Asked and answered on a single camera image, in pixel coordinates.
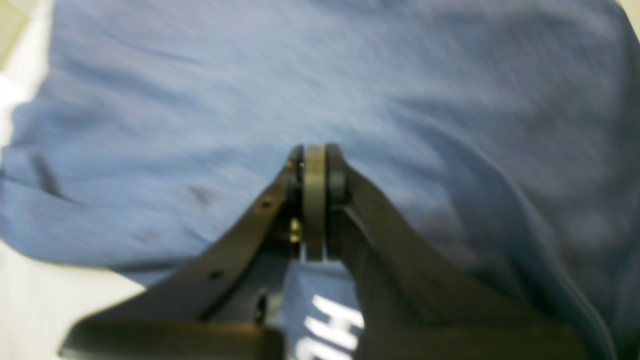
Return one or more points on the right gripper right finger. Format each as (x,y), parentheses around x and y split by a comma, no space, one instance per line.
(416,305)

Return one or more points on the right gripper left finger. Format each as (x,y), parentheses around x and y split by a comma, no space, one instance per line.
(224,304)

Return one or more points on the blue t-shirt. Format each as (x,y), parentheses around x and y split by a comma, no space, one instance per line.
(505,131)

